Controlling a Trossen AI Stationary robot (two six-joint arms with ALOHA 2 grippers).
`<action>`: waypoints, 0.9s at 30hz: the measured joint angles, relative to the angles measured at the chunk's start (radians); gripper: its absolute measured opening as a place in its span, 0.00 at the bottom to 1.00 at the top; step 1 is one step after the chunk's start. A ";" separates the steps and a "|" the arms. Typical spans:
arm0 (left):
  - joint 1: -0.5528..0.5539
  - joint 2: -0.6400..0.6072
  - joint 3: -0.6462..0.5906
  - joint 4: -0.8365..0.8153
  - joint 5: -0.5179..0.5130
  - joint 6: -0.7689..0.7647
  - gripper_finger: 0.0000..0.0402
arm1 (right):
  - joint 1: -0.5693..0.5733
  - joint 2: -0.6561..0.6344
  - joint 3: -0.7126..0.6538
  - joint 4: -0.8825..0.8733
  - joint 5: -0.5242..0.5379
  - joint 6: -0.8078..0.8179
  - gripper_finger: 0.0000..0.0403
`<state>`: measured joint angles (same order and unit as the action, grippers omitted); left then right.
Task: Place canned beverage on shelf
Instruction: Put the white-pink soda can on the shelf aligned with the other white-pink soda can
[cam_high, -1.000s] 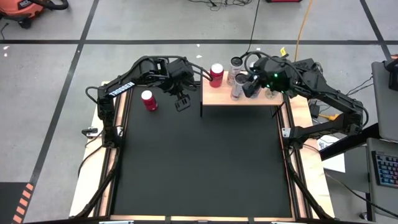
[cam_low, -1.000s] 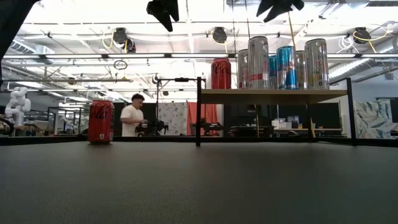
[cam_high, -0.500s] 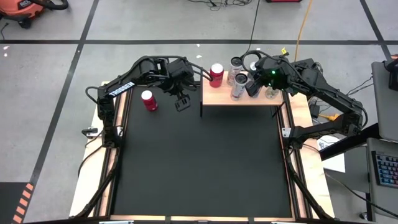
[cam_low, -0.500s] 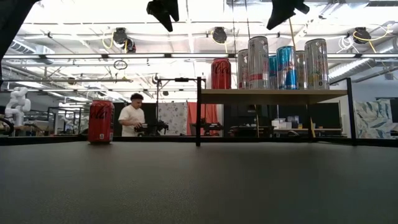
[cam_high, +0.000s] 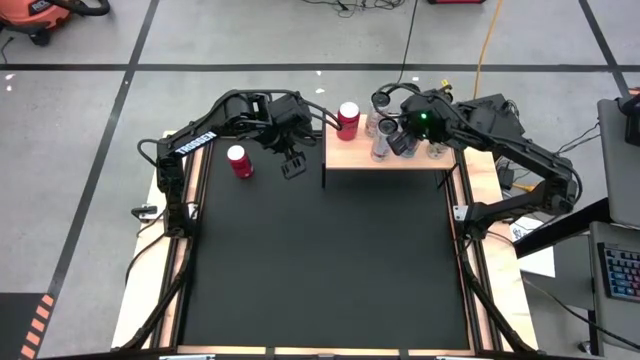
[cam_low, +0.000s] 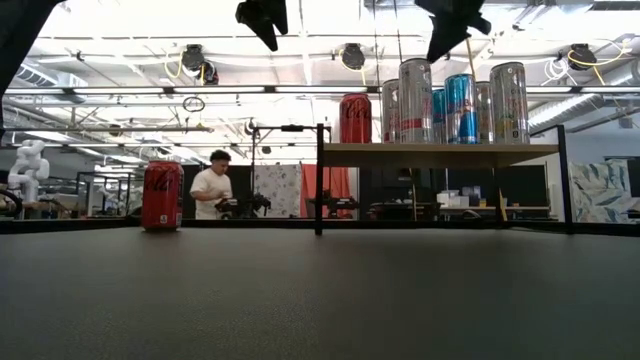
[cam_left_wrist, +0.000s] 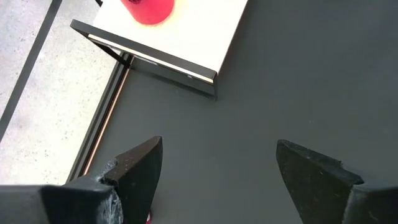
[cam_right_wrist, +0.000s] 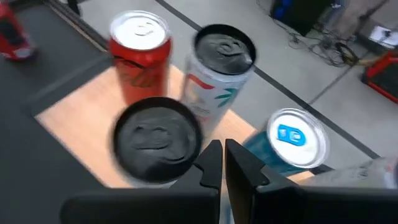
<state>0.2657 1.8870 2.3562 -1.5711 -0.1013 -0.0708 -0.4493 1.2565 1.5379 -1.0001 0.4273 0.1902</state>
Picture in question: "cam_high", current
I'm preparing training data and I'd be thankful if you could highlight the white paper sheet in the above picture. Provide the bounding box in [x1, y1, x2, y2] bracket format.
[509, 215, 557, 279]

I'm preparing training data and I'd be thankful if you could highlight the dark table mat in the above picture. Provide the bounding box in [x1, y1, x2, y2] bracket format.
[178, 135, 472, 351]

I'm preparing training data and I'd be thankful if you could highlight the black hanging base cable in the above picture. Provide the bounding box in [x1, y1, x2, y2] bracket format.
[123, 232, 171, 287]

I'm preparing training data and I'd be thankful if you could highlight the thin black cable tangle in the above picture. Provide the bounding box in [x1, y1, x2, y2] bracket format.
[299, 0, 406, 19]

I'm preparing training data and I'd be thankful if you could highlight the black vacuum hose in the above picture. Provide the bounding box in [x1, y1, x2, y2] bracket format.
[47, 0, 112, 17]

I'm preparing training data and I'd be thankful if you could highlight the black coiled floor cable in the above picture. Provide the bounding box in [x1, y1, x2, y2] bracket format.
[372, 0, 423, 109]

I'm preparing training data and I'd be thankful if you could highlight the black keyboard with blue keys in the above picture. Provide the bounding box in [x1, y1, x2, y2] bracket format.
[597, 242, 640, 305]

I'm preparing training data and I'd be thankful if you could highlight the grey desk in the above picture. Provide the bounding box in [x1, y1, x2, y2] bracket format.
[597, 97, 640, 229]
[588, 221, 640, 357]

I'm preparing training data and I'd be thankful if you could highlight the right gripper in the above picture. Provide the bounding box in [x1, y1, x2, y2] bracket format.
[386, 93, 432, 157]

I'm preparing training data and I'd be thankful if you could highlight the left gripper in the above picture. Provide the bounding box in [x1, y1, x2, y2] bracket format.
[269, 93, 320, 181]

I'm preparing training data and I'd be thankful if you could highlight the yellow floor cable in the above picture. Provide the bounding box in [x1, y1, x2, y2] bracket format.
[472, 0, 504, 100]

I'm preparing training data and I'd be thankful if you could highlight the wooden shelf with black frame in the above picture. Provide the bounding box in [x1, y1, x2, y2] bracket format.
[321, 107, 459, 190]

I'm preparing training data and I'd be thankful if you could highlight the black desk device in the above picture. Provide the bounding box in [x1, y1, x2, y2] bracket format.
[617, 92, 640, 149]

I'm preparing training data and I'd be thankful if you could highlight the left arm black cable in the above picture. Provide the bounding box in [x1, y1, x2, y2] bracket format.
[214, 88, 344, 132]

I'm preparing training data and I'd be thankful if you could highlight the black mesh computer case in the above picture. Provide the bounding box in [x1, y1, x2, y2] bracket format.
[459, 93, 526, 151]

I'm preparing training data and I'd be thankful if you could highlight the red cola zero can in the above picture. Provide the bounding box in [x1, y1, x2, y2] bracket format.
[336, 101, 362, 142]
[226, 143, 255, 180]

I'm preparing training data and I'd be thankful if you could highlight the orange shop vacuum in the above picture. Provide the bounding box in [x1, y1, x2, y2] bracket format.
[0, 0, 76, 47]

